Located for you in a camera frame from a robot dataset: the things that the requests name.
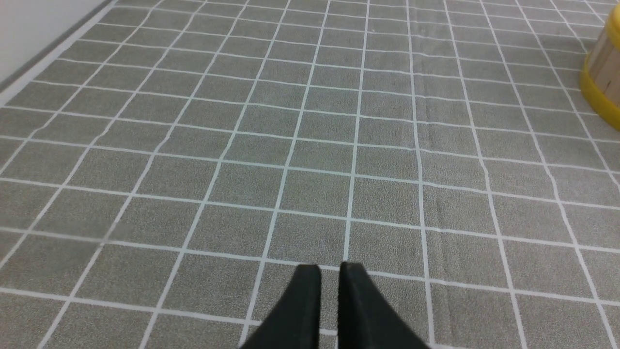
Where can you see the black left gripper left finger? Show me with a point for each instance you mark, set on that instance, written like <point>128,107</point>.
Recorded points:
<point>294,322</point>

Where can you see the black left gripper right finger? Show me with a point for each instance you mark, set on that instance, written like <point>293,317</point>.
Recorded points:
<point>365,319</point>

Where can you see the grey checked tablecloth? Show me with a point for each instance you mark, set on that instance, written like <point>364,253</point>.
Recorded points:
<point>165,172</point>

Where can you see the bamboo steamer basket yellow rim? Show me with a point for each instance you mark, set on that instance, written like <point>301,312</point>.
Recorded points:
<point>600,75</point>

